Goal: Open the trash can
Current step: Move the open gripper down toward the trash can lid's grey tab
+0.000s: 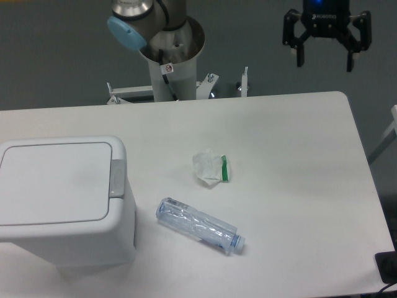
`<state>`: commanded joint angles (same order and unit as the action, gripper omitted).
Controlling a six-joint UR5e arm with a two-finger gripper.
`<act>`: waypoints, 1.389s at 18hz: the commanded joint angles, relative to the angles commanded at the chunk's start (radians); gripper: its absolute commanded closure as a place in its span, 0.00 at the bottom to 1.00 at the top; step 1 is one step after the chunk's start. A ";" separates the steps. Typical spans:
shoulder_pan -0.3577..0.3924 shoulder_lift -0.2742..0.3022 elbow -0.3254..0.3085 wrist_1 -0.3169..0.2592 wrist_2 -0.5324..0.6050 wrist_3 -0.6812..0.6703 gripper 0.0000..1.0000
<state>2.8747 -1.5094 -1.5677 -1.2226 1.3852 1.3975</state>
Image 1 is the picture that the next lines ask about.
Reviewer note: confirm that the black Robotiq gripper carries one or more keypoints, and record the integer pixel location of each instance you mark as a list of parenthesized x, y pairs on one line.
[(328, 19)]

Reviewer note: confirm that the grey trash can push button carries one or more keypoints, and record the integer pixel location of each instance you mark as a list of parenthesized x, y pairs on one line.
[(117, 179)]

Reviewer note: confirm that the white plastic trash can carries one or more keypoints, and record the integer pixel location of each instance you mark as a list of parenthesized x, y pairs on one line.
[(110, 240)]

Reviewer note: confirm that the white trash can lid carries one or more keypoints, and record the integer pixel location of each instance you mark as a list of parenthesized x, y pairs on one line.
[(55, 183)]

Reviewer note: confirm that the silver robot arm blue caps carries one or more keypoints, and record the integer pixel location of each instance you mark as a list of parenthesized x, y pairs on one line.
[(171, 41)]

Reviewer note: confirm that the crumpled white green wrapper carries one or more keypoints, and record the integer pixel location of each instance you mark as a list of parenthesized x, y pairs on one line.
[(211, 168)]

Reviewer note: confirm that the crushed clear plastic bottle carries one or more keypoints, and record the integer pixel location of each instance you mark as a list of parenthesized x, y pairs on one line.
[(184, 218)]

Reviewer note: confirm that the black device at table edge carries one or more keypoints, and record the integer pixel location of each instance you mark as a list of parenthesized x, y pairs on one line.
[(386, 263)]

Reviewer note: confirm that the white metal frame right edge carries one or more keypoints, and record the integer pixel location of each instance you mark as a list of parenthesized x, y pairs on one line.
[(386, 139)]

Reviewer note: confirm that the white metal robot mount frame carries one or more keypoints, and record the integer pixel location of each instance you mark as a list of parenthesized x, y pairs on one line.
[(204, 90)]

